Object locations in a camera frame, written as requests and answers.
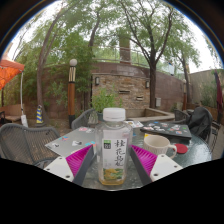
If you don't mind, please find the grey mesh garden chair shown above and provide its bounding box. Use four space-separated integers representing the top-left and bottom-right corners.
0 123 62 168

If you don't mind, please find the blue yellow striped cone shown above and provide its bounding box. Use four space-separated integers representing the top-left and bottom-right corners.
35 104 45 125

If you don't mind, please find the green plant in teal pot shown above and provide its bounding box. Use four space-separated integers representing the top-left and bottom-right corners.
90 88 123 123

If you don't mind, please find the black laptop with stickers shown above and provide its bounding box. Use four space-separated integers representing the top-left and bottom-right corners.
139 120 193 140

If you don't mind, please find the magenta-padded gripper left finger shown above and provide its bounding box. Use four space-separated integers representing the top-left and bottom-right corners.
43 143 95 187

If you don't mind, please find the white ceramic mug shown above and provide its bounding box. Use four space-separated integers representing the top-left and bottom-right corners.
142 134 178 160

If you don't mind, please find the wooden lamp post with globe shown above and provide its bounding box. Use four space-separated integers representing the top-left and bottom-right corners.
67 58 78 129

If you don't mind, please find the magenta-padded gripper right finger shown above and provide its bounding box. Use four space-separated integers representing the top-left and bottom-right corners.
128 143 184 186

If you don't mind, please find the dark-trunked tree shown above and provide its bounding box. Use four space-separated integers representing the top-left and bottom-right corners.
118 0 201 109

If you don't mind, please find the flat round red coaster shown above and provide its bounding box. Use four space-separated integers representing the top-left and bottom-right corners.
173 143 189 155

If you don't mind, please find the black jacket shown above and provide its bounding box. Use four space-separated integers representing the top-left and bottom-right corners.
187 106 214 142

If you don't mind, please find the orange canopy tent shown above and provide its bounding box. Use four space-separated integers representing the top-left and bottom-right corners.
0 49 28 128

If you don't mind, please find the black metal chair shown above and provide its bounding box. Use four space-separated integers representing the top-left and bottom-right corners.
209 121 222 152

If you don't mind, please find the silver laptop with stickers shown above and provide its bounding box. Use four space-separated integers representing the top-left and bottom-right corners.
44 125 101 158

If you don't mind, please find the clear white-capped drink bottle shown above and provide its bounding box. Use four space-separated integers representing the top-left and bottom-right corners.
94 107 133 186

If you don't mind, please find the closed maroon patio umbrella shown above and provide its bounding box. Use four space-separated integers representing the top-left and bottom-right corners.
214 69 224 115

